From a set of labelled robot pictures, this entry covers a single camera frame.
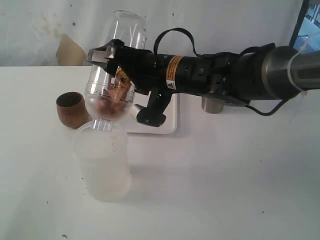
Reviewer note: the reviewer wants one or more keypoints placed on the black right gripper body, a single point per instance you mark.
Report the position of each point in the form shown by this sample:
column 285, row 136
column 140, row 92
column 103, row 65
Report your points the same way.
column 145, row 69

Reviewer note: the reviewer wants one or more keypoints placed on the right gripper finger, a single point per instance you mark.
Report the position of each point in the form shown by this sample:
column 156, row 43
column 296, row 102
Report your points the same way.
column 153, row 114

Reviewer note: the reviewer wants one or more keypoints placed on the clear graduated shaker cup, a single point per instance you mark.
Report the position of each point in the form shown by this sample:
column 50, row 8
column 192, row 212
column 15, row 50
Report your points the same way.
column 130, row 29

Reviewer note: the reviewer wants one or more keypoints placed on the wooden block pieces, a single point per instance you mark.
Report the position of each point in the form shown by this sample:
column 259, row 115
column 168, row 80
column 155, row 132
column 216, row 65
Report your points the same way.
column 113, row 104

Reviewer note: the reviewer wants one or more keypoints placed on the clear dome shaker lid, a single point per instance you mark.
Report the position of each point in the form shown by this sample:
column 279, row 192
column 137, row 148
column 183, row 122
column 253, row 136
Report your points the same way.
column 92, row 93

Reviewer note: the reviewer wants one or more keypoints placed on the stainless steel tumbler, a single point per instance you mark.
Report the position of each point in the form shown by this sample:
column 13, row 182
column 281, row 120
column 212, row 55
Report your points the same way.
column 210, row 106

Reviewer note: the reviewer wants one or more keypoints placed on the brown wooden cup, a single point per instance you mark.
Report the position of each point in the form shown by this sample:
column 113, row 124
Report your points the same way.
column 71, row 109

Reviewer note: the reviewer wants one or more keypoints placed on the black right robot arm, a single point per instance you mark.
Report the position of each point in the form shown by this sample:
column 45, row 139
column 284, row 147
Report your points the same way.
column 258, row 73

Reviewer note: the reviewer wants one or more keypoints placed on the white rectangular tray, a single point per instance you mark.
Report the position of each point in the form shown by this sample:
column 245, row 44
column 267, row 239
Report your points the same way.
column 170, row 125

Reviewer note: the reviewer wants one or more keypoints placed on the translucent plastic lidded container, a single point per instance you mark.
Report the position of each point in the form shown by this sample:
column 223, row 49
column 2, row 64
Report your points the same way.
column 100, row 146

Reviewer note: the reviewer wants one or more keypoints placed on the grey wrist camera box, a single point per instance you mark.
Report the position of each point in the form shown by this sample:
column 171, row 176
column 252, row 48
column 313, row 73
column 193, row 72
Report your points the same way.
column 101, row 55

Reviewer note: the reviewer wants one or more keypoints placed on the dark window frame post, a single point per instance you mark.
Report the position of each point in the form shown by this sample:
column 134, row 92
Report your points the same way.
column 304, row 8

